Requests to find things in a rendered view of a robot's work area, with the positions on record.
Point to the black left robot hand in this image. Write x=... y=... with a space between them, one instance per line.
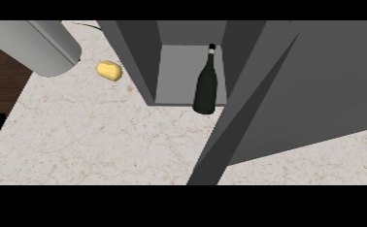
x=2 y=120

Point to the grey cabinet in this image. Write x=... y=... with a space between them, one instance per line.
x=181 y=72

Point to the dark green wine bottle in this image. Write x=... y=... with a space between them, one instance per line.
x=206 y=88

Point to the grey cabinet door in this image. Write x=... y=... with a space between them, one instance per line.
x=296 y=88

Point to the yellow lemon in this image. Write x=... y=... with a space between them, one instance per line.
x=110 y=70

